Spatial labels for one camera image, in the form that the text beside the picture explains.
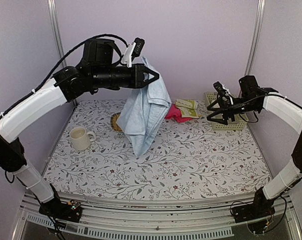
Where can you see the green plastic basket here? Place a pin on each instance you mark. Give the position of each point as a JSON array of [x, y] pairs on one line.
[[238, 124]]

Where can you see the light blue towel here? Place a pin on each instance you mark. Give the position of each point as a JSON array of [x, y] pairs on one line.
[[143, 114]]

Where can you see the cream ceramic mug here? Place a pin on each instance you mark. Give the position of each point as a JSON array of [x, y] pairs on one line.
[[81, 138]]

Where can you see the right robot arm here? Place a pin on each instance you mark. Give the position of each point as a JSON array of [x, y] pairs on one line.
[[289, 115]]

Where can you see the front aluminium rail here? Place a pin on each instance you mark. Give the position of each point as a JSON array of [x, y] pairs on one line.
[[207, 218]]

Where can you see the left aluminium post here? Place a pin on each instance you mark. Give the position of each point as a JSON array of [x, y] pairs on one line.
[[55, 27]]

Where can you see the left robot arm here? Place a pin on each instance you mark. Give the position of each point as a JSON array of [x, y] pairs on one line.
[[102, 66]]

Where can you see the right aluminium post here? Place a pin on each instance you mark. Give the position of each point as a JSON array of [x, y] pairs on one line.
[[255, 37]]

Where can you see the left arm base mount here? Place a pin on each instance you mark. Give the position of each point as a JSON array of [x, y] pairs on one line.
[[55, 208]]

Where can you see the pink towel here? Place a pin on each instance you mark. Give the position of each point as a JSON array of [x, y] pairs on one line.
[[175, 113]]

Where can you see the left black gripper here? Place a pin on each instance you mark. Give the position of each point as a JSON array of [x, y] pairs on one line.
[[138, 79]]

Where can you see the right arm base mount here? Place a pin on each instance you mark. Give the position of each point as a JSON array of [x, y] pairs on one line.
[[261, 207]]

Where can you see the woven bamboo tray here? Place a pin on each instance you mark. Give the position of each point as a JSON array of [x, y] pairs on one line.
[[113, 122]]

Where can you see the floral tablecloth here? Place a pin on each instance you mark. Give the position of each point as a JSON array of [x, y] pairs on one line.
[[186, 161]]

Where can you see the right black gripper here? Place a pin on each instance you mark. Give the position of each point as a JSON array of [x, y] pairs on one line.
[[229, 108]]

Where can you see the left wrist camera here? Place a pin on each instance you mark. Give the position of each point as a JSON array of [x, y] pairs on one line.
[[132, 51]]

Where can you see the yellow green patterned towel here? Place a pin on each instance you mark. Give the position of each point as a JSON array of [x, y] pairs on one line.
[[188, 108]]

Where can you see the aluminium post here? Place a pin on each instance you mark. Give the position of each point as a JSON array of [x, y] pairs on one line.
[[55, 27], [255, 37]]

